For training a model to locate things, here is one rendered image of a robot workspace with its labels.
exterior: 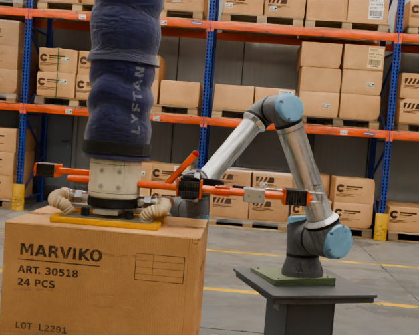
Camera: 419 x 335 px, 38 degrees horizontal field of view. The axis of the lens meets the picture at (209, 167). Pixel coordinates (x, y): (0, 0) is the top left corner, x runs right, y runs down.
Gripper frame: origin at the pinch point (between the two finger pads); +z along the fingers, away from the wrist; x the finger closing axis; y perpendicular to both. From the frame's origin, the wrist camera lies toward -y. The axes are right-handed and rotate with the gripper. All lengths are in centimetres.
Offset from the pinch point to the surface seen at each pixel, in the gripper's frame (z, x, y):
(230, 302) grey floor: -299, -122, -21
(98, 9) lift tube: 8, 55, 34
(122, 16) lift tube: 11, 53, 26
